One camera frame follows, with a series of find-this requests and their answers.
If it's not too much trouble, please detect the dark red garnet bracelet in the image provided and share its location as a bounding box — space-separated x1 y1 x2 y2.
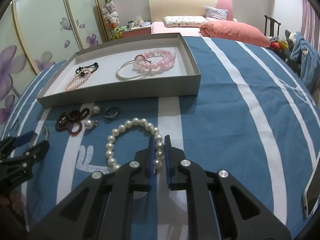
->
55 107 90 137

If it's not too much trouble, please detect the pearl drop earring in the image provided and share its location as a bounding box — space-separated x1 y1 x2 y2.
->
84 119 99 130

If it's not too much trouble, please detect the white pearl bracelet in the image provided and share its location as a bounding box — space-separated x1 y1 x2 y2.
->
105 117 166 172

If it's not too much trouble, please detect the pink bead crystal bracelet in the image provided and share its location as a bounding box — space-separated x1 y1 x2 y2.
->
132 49 177 75

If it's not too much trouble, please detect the white smartphone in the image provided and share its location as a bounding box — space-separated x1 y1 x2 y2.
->
303 154 319 217

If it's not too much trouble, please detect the blue striped bedspread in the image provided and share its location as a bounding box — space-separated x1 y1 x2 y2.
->
1 37 319 237

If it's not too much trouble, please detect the silver bangle in tray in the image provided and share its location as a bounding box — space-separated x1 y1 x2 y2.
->
116 60 151 81

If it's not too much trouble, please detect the floral sliding wardrobe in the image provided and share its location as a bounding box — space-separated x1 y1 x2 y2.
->
1 0 106 129

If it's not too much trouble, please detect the grey cardboard tray box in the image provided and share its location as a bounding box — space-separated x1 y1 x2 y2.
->
37 33 201 108

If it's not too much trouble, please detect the stack of plush toys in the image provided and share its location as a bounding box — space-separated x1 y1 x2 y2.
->
100 0 120 41

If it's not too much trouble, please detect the pink nightstand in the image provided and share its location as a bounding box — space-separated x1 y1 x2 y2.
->
122 26 151 38

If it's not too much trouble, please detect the blue plush robe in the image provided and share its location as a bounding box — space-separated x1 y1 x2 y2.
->
290 31 319 94

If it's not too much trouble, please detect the pink bed sheet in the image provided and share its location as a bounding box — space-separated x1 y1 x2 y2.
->
151 22 202 37

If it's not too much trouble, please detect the salmon folded duvet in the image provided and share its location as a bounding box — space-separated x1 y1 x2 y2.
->
200 21 271 48

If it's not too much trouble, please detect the cream pink headboard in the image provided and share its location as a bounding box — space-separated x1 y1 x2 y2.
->
149 0 233 22

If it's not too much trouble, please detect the dark wooden chair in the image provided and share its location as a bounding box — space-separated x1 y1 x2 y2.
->
264 15 281 37

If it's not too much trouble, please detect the white patterned pillow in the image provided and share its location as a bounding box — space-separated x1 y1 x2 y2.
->
163 16 208 28

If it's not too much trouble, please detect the purple floral pillow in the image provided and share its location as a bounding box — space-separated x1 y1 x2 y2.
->
204 5 228 20

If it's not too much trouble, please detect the pink curtain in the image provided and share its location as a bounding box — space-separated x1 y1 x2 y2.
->
301 0 319 51

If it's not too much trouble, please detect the dark metal ring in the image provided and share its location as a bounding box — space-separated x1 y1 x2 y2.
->
104 106 119 120

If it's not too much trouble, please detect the small pink pearl bracelet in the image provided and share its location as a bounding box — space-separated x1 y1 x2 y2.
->
64 67 93 92

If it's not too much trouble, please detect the black bead bracelet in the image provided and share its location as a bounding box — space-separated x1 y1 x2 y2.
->
75 62 99 77

